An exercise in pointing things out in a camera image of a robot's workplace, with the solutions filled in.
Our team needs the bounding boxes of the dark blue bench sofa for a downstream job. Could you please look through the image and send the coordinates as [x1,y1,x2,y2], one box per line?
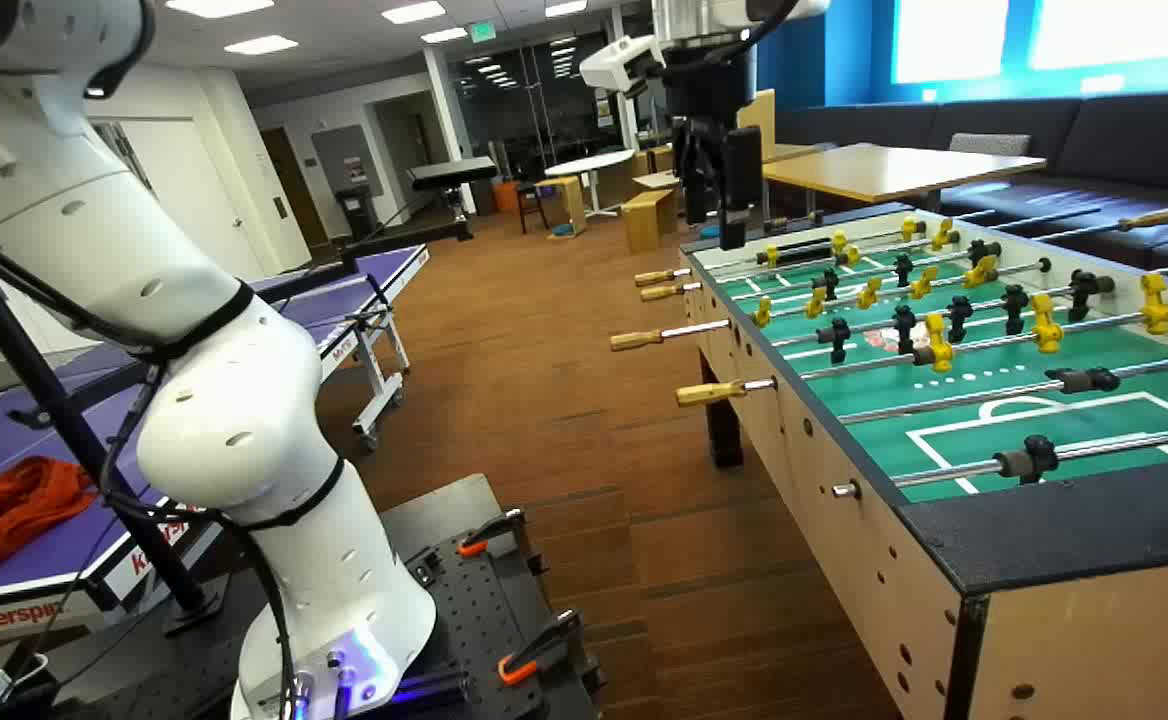
[776,88,1168,271]

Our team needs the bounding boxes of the large light wooden table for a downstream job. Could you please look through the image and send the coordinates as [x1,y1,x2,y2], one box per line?
[756,140,1053,213]

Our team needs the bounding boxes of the small wooden crate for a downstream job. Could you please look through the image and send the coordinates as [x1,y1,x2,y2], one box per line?
[537,173,591,239]

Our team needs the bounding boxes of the grey chair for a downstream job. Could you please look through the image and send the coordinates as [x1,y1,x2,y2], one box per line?
[945,127,1036,158]

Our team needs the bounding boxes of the orange cloth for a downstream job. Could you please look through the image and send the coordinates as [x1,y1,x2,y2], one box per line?
[0,451,100,595]

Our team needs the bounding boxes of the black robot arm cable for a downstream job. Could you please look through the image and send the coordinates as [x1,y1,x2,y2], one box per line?
[0,0,348,720]

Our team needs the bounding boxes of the bright window pane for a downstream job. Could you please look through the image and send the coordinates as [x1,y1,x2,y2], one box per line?
[1026,0,1168,77]
[892,0,1016,88]

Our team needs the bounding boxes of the black five-man foosball rod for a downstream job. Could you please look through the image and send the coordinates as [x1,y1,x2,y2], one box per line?
[776,250,1168,370]

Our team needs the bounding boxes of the black goalie foosball rod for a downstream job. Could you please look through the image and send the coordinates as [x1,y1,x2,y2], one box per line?
[824,399,1168,509]

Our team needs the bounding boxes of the brown wooden door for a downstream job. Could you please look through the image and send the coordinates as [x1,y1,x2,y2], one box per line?
[259,123,337,256]

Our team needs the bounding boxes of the wooden foosball table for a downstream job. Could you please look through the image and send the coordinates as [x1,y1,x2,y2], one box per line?
[680,203,1168,720]

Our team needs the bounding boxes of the black three-man foosball rod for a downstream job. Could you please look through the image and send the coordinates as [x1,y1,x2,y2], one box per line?
[742,203,1168,304]

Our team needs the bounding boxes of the wooden cube stool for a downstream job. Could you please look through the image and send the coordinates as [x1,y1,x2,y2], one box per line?
[615,185,686,256]

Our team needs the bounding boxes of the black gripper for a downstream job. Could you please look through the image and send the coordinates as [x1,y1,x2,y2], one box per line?
[663,53,764,250]

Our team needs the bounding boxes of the yellow two-man foosball rod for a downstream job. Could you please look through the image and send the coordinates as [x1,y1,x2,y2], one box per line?
[637,216,1016,304]

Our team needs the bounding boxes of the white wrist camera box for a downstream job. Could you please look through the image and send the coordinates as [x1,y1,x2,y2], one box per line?
[575,30,678,99]

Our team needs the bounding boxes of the black two-man foosball rod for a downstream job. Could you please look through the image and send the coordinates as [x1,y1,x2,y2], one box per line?
[838,347,1168,433]

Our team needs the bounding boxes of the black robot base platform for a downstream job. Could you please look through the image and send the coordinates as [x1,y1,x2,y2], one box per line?
[39,471,604,720]

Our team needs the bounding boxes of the orange handled black clamp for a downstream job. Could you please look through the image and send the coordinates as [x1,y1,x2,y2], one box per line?
[452,503,534,560]
[492,607,586,690]

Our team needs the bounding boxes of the tall wooden box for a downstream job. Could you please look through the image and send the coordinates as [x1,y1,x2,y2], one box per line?
[732,88,784,152]

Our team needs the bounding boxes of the purple ping pong table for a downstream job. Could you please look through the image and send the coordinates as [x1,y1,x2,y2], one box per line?
[0,239,438,651]

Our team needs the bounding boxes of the yellow goalie foosball rod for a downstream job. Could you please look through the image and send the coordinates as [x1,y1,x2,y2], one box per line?
[633,213,961,286]

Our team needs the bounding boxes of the white round table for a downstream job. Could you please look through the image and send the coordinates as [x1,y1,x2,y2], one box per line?
[542,145,642,222]

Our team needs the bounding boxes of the black game table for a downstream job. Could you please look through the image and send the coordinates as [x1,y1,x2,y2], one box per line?
[342,152,500,256]

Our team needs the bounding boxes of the yellow three-man foosball rod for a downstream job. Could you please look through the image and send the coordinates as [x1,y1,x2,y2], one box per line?
[672,269,1168,410]

